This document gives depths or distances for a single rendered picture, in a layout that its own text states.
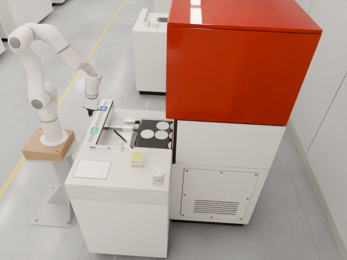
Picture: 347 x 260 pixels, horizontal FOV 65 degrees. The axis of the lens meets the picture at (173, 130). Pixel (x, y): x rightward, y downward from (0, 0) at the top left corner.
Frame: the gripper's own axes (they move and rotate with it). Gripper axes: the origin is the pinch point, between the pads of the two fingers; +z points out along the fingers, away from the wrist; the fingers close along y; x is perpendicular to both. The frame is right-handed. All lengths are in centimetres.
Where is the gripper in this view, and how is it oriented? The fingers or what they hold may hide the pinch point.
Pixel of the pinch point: (90, 113)
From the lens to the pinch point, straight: 198.5
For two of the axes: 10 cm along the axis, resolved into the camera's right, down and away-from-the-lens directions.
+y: -9.7, -2.1, -1.1
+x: -0.6, 6.5, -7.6
